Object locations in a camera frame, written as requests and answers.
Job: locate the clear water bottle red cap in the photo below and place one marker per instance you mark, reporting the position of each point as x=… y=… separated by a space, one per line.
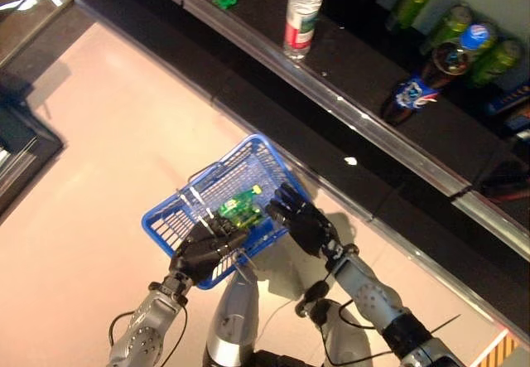
x=302 y=15

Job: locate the black cabinet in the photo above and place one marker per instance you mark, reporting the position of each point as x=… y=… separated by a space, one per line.
x=16 y=135

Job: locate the yellow green drink bottle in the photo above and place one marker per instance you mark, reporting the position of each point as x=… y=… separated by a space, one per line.
x=410 y=2
x=497 y=62
x=449 y=27

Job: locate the white paper scrap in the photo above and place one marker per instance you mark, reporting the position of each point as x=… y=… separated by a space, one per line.
x=350 y=160

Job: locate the silver robot leg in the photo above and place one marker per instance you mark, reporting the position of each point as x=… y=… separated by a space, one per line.
x=232 y=325
x=339 y=342

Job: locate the silver robot left leg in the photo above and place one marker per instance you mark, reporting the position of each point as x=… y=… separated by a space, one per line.
x=232 y=325

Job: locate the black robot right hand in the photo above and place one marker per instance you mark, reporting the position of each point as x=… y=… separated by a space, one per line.
x=306 y=230

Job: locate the blue drink pack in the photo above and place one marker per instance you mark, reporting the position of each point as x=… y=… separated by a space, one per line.
x=511 y=102

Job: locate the Pepsi cola bottle blue cap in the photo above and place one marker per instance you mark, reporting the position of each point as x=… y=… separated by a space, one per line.
x=414 y=89

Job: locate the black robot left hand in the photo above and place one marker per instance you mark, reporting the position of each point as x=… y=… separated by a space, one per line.
x=198 y=255

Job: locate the silver robot right leg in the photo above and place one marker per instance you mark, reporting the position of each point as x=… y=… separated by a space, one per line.
x=339 y=342

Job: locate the blue plastic shopping basket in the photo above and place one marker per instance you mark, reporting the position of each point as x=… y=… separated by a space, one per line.
x=258 y=246

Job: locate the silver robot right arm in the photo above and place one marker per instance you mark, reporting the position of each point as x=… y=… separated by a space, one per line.
x=368 y=292

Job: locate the glossy dark side counter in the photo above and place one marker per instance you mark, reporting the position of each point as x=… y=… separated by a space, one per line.
x=33 y=23

